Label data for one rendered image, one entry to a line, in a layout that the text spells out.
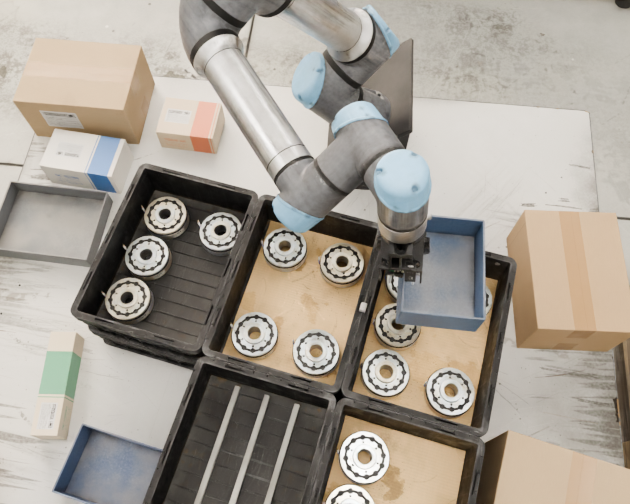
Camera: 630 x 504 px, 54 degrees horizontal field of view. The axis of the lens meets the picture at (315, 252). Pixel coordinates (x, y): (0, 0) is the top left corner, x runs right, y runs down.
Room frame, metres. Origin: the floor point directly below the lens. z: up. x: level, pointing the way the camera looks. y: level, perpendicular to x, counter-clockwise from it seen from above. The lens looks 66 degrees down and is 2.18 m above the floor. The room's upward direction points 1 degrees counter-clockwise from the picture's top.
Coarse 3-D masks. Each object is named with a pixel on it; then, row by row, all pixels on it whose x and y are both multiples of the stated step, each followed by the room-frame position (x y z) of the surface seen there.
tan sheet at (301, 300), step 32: (320, 256) 0.60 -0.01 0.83; (256, 288) 0.52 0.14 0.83; (288, 288) 0.52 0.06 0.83; (320, 288) 0.52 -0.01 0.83; (352, 288) 0.52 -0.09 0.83; (288, 320) 0.44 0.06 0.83; (320, 320) 0.44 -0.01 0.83; (224, 352) 0.37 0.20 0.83; (288, 352) 0.37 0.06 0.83; (320, 352) 0.36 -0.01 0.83
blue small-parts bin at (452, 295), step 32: (448, 224) 0.54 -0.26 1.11; (480, 224) 0.53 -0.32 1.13; (448, 256) 0.49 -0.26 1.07; (480, 256) 0.47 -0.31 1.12; (416, 288) 0.42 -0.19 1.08; (448, 288) 0.42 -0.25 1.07; (480, 288) 0.40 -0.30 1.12; (416, 320) 0.35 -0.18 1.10; (448, 320) 0.34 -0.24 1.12; (480, 320) 0.34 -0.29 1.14
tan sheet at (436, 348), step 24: (384, 288) 0.52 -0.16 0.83; (432, 336) 0.40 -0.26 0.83; (456, 336) 0.40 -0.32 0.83; (480, 336) 0.40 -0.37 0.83; (360, 360) 0.35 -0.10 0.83; (408, 360) 0.34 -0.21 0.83; (432, 360) 0.34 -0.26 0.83; (456, 360) 0.34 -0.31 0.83; (480, 360) 0.34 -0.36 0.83; (360, 384) 0.29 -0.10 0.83; (408, 384) 0.29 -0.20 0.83
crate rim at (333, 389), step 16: (256, 208) 0.68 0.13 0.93; (368, 224) 0.63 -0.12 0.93; (240, 256) 0.56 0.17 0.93; (368, 272) 0.52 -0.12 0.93; (224, 288) 0.48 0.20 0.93; (368, 288) 0.48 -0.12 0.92; (224, 304) 0.44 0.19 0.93; (352, 320) 0.41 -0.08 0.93; (208, 336) 0.37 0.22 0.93; (352, 336) 0.37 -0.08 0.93; (208, 352) 0.34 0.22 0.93; (256, 368) 0.31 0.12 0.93; (272, 368) 0.30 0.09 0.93; (304, 384) 0.27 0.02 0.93; (320, 384) 0.27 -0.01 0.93; (336, 384) 0.27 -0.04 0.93
